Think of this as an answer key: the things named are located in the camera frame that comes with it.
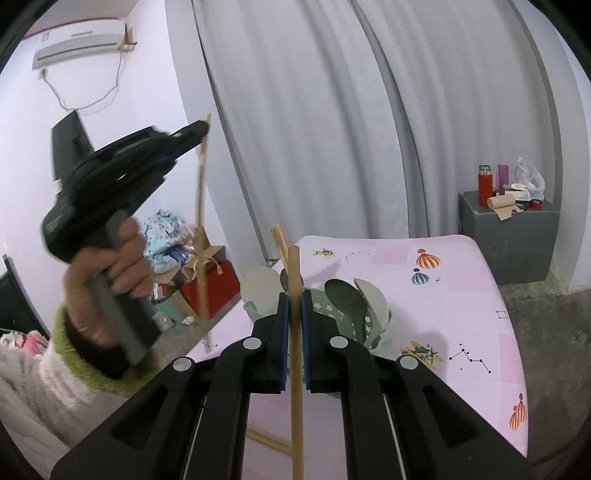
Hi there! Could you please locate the person's left hand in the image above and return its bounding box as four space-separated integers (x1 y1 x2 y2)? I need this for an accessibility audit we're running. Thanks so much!
64 216 156 348

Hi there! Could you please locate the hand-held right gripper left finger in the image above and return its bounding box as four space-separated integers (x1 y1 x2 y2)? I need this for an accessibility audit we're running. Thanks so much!
50 292 291 480

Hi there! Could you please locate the black wall screen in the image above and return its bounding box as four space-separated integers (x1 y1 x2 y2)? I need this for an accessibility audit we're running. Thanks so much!
50 111 95 182

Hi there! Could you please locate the air conditioner cable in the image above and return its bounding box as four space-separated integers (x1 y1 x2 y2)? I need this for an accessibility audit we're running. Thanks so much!
41 46 129 112

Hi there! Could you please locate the white air conditioner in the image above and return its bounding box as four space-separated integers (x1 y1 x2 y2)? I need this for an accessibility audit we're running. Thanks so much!
32 21 127 71

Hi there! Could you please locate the red gift bag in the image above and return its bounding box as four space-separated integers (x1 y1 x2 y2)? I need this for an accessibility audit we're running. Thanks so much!
179 256 242 320

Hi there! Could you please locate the green star-cutout utensil holder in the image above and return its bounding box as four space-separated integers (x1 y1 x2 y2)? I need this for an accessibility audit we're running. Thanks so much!
242 288 393 354

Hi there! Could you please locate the white short-handled rice paddle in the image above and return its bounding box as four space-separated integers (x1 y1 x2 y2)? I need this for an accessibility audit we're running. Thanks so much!
240 267 288 319

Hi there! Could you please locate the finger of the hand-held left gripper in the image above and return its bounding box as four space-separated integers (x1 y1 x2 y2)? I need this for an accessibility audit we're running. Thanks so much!
157 133 206 166
169 119 209 144

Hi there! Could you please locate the pink balloon-print tablecloth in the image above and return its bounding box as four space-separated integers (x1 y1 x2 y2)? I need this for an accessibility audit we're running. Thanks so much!
185 235 529 480

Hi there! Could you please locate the pink cloth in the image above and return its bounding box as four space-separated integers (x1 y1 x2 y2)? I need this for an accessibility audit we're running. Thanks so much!
0 330 49 357

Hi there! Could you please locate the teal box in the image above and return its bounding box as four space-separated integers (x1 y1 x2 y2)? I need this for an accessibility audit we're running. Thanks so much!
158 294 195 325

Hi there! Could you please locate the white curtain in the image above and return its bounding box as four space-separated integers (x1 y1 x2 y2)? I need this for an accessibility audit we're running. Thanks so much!
191 0 409 268
353 0 568 241

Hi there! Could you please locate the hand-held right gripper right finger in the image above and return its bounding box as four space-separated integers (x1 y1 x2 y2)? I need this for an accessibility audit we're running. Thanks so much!
300 290 536 480

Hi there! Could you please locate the white plastic bag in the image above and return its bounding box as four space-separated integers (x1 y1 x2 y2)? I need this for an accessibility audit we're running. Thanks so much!
513 157 546 195

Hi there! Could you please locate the red thermos bottle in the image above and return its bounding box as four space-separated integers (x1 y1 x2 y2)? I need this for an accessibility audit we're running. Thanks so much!
477 165 494 208

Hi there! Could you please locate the grey cabinet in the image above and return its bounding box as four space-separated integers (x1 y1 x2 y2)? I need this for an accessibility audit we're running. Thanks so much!
458 189 562 285

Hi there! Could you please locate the floral cloth bundle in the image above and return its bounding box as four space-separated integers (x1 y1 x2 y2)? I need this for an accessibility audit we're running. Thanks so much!
142 209 197 274

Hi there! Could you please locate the white long-handled rice spoon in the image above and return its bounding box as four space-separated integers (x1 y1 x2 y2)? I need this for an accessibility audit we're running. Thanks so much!
353 277 394 349

